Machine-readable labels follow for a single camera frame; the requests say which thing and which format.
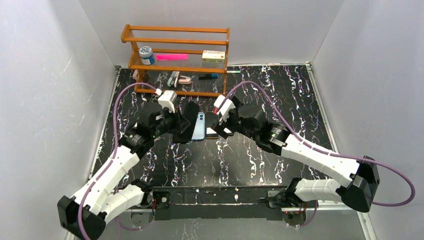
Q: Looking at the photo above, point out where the pink ruler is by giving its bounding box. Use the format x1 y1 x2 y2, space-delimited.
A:
156 53 189 61

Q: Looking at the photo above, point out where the blue black marker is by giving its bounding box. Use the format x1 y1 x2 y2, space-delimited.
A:
198 73 218 80

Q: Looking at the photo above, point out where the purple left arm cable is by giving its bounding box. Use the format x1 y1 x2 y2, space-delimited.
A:
77 82 160 240

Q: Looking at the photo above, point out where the orange wooden shelf rack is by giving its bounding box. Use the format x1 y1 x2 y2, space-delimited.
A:
120 24 230 97

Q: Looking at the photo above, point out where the pink stapler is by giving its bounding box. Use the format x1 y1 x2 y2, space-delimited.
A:
178 75 192 85

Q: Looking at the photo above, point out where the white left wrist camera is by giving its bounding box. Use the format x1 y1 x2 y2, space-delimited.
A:
157 90 177 113

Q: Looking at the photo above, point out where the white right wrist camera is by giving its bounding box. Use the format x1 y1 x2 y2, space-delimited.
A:
213 95 236 123

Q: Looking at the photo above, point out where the grey blue stapler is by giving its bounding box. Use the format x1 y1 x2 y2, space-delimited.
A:
167 71 180 88

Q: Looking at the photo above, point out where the white red box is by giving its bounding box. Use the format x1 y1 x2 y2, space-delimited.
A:
201 50 226 64

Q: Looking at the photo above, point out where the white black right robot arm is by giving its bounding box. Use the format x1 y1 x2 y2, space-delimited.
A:
212 100 380 213

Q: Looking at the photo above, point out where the light blue phone case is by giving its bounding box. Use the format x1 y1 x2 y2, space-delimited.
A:
191 112 205 141

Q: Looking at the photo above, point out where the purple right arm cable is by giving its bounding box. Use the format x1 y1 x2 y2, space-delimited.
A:
216 81 416 229

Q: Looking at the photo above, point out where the green pen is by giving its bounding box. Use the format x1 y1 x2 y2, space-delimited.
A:
226 70 241 74

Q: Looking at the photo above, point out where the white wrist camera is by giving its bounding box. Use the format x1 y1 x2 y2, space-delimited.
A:
213 95 236 123
157 90 177 113

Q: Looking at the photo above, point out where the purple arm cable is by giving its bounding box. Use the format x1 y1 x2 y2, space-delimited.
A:
77 82 160 240
216 81 416 229

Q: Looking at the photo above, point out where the blue white jar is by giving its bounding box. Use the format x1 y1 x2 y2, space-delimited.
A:
138 46 155 66

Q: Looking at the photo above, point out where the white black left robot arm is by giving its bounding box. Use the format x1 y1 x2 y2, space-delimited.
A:
57 102 199 240

